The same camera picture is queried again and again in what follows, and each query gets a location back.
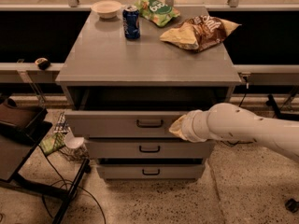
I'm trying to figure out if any black side table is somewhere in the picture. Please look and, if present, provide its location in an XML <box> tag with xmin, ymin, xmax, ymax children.
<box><xmin>0</xmin><ymin>98</ymin><xmax>90</xmax><ymax>224</ymax></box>

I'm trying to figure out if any blue soda can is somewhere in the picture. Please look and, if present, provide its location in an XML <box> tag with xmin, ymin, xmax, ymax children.
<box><xmin>122</xmin><ymin>5</ymin><xmax>140</xmax><ymax>39</ymax></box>

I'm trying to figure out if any black power cable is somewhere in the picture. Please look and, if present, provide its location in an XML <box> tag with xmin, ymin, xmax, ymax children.
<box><xmin>220</xmin><ymin>75</ymin><xmax>254</xmax><ymax>147</ymax></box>

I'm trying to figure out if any brown yellow chip bag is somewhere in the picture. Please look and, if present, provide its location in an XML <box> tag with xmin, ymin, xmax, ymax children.
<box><xmin>160</xmin><ymin>15</ymin><xmax>240</xmax><ymax>52</ymax></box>

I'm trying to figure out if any grey bottom drawer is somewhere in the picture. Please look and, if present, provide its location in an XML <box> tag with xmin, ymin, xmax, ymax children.
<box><xmin>96</xmin><ymin>164</ymin><xmax>206</xmax><ymax>180</ymax></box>

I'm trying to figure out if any small black round object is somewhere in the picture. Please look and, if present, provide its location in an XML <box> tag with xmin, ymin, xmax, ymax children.
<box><xmin>35</xmin><ymin>58</ymin><xmax>50</xmax><ymax>70</ymax></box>

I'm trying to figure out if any black caster wheel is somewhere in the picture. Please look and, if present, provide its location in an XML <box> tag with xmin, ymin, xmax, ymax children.
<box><xmin>285</xmin><ymin>199</ymin><xmax>299</xmax><ymax>213</ymax></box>

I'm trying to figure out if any green packet on floor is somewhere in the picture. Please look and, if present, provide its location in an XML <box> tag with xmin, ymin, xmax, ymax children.
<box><xmin>39</xmin><ymin>133</ymin><xmax>64</xmax><ymax>156</ymax></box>

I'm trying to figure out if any checkered packet on floor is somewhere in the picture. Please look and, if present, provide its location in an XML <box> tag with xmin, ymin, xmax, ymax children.
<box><xmin>54</xmin><ymin>112</ymin><xmax>70</xmax><ymax>133</ymax></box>

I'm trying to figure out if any grey drawer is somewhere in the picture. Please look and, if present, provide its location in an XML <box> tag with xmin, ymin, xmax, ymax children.
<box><xmin>86</xmin><ymin>138</ymin><xmax>215</xmax><ymax>159</ymax></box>
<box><xmin>64</xmin><ymin>88</ymin><xmax>219</xmax><ymax>139</ymax></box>
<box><xmin>96</xmin><ymin>164</ymin><xmax>206</xmax><ymax>180</ymax></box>

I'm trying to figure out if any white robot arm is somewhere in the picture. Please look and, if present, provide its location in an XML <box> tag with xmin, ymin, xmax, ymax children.
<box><xmin>169</xmin><ymin>103</ymin><xmax>299</xmax><ymax>162</ymax></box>

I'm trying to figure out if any grey top drawer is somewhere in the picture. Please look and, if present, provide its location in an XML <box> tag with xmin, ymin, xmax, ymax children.
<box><xmin>64</xmin><ymin>88</ymin><xmax>219</xmax><ymax>139</ymax></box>

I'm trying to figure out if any grey drawer cabinet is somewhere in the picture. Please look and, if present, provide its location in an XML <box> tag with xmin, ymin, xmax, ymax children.
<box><xmin>56</xmin><ymin>13</ymin><xmax>240</xmax><ymax>166</ymax></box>

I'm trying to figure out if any black top drawer handle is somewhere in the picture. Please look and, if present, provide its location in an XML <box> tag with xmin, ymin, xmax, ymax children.
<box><xmin>136</xmin><ymin>119</ymin><xmax>164</xmax><ymax>128</ymax></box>

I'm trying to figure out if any white cup on floor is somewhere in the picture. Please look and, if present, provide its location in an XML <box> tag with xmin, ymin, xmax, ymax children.
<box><xmin>64</xmin><ymin>132</ymin><xmax>84</xmax><ymax>149</ymax></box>

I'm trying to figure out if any grey middle drawer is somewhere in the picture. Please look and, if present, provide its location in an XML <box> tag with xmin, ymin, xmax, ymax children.
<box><xmin>86</xmin><ymin>138</ymin><xmax>215</xmax><ymax>159</ymax></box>

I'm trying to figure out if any black wheeled stand base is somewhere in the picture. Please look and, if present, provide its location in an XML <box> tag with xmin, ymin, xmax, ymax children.
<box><xmin>265</xmin><ymin>93</ymin><xmax>299</xmax><ymax>121</ymax></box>

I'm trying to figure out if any white bowl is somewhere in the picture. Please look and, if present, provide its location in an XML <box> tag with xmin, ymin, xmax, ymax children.
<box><xmin>91</xmin><ymin>0</ymin><xmax>121</xmax><ymax>19</ymax></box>

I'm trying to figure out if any green chip bag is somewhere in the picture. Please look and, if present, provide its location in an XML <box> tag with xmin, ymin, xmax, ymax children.
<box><xmin>135</xmin><ymin>0</ymin><xmax>180</xmax><ymax>27</ymax></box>

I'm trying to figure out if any black floor cable left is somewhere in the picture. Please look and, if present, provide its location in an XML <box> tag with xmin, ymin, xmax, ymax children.
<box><xmin>38</xmin><ymin>147</ymin><xmax>107</xmax><ymax>224</ymax></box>

